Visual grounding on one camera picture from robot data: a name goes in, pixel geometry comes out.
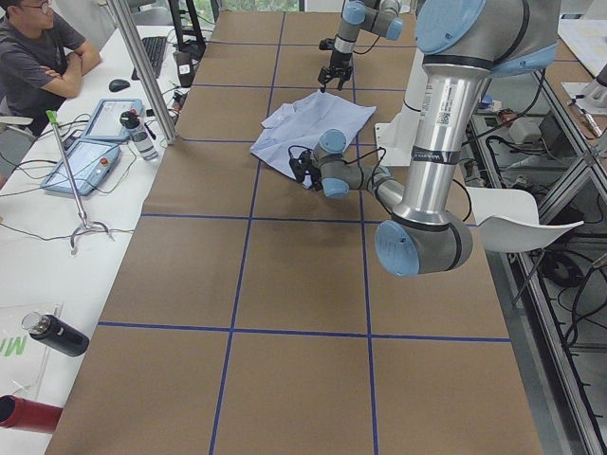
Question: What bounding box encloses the brown paper table cover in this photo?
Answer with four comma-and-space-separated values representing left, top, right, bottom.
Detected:
47, 11, 542, 454

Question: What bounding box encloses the grey aluminium frame post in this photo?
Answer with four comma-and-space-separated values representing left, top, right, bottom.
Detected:
107, 0, 177, 145

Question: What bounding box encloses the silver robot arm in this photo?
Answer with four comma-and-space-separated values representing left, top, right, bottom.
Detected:
318, 1, 405, 93
289, 1, 561, 277

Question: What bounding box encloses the seated person grey shirt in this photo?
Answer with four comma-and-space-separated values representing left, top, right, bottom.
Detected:
1, 1, 101, 136

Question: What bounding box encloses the near teach pendant tablet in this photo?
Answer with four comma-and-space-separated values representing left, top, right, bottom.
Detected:
40, 139, 120, 196

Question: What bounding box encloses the white plastic chair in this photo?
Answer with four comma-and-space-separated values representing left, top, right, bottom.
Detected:
468, 187, 583, 253

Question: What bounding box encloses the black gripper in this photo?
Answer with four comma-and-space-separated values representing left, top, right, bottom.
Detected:
318, 38, 353, 92
287, 145, 317, 188

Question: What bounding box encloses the black computer mouse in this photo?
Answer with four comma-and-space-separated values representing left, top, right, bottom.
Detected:
108, 79, 131, 93

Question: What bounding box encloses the far teach pendant tablet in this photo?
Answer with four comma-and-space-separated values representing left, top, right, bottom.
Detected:
81, 99, 143, 143

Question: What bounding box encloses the clear water bottle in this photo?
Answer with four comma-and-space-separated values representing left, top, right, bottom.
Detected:
120, 110, 158, 161

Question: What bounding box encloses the blue striped button shirt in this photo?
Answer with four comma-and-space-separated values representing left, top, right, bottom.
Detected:
250, 90, 377, 178

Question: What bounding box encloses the black thermos bottle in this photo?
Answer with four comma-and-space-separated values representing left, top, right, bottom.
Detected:
22, 312, 89, 357

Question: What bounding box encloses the metal reacher grabber tool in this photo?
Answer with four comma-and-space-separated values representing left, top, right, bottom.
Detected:
46, 110, 113, 256

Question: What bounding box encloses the black keyboard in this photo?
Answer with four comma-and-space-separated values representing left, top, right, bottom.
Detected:
141, 36, 167, 78

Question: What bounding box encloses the red bottle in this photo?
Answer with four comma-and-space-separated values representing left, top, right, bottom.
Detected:
1, 395, 63, 433

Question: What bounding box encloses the teach pendant tablet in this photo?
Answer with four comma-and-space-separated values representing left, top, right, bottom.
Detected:
40, 139, 120, 196
81, 99, 143, 143

